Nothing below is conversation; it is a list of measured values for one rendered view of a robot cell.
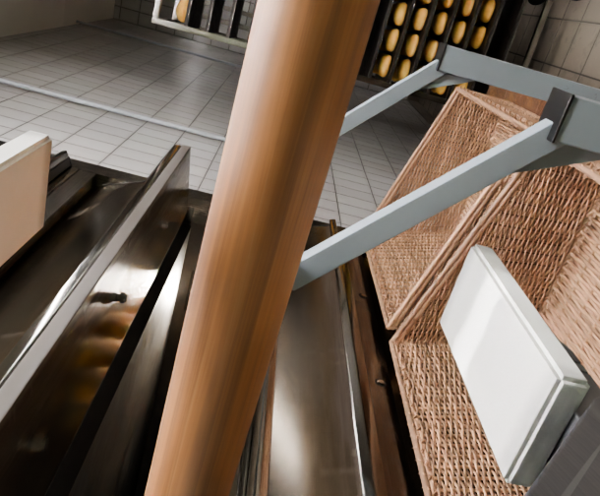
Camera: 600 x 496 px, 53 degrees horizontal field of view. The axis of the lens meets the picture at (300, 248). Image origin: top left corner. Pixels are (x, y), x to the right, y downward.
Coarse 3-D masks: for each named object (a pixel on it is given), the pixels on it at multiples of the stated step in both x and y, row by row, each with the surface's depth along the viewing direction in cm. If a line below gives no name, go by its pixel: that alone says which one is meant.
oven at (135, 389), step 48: (0, 144) 170; (48, 192) 149; (192, 192) 176; (192, 240) 178; (144, 336) 126; (144, 384) 152; (384, 384) 112; (96, 432) 95; (144, 432) 190; (384, 432) 100; (96, 480) 109; (144, 480) 216; (384, 480) 89
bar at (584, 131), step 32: (448, 64) 96; (480, 64) 96; (512, 64) 96; (384, 96) 99; (544, 96) 98; (576, 96) 51; (352, 128) 101; (544, 128) 53; (576, 128) 52; (480, 160) 54; (512, 160) 54; (544, 160) 55; (576, 160) 55; (416, 192) 56; (448, 192) 55; (384, 224) 56; (320, 256) 58; (352, 256) 58; (256, 416) 38; (256, 448) 35; (256, 480) 33
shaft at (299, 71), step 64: (320, 0) 14; (256, 64) 15; (320, 64) 14; (256, 128) 15; (320, 128) 15; (256, 192) 16; (320, 192) 17; (256, 256) 16; (192, 320) 18; (256, 320) 17; (192, 384) 18; (256, 384) 19; (192, 448) 19
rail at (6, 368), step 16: (144, 192) 127; (128, 208) 118; (112, 224) 110; (96, 256) 97; (80, 272) 92; (64, 288) 87; (48, 304) 82; (48, 320) 79; (32, 336) 75; (16, 352) 72; (0, 368) 69; (0, 384) 66
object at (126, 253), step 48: (144, 240) 119; (96, 288) 90; (144, 288) 124; (48, 336) 75; (96, 336) 93; (48, 384) 74; (96, 384) 96; (0, 432) 61; (48, 432) 76; (0, 480) 62; (48, 480) 78
